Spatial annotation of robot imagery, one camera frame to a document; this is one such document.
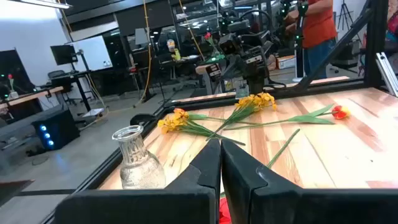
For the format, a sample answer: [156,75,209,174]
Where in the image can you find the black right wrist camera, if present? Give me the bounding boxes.
[219,32,241,55]

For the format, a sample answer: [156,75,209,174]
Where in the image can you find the black office chair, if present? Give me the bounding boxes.
[47,70,68,94]

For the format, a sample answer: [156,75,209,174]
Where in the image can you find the small black monitor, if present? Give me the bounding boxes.
[50,44,78,66]

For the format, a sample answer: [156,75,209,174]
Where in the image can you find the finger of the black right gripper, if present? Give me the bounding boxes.
[221,55,237,78]
[233,60,249,80]

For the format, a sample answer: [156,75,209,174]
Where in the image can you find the yellow orange artificial tulip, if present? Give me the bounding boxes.
[223,103,351,131]

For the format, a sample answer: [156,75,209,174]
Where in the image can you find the white box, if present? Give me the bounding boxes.
[275,55,297,70]

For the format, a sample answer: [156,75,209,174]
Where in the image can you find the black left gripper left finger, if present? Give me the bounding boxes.
[164,139,222,189]

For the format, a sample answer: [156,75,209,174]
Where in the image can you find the silver aluminium profile bar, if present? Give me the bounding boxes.
[375,52,398,98]

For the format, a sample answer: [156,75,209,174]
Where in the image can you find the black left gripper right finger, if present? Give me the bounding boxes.
[221,139,299,224]

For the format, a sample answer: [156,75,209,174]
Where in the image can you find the person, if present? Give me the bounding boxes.
[384,12,398,74]
[283,0,338,78]

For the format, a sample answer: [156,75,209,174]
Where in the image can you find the large black screen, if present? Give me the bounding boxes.
[0,49,35,96]

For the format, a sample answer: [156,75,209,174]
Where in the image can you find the yellow hanging cable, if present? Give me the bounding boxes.
[177,0,206,62]
[133,0,153,108]

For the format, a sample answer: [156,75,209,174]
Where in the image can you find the distant red tulip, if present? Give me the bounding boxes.
[203,31,226,65]

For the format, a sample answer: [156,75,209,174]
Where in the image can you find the silver metal bracket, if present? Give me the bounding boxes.
[235,83,250,100]

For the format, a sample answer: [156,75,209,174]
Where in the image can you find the red artificial tulip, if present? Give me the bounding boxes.
[219,128,302,224]

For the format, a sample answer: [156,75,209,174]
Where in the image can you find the yellow daisy bunch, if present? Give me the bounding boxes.
[157,108,246,146]
[206,92,278,141]

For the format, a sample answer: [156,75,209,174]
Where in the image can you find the black tripod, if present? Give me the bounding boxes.
[337,0,361,41]

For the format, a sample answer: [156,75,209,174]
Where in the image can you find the white ceiling light bar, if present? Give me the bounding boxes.
[7,0,73,10]

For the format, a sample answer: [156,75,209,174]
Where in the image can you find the clear ribbed glass vase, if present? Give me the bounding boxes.
[111,124,167,190]

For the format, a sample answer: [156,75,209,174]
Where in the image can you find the wooden workbench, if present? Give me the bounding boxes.
[0,86,65,110]

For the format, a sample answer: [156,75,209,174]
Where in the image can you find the black computer tower blue lights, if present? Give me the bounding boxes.
[30,108,81,151]

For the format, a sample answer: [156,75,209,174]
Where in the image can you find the distant red flower in vase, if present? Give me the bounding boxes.
[6,73,20,100]

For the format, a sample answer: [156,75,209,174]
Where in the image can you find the white whiteboard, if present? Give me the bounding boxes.
[70,35,113,73]

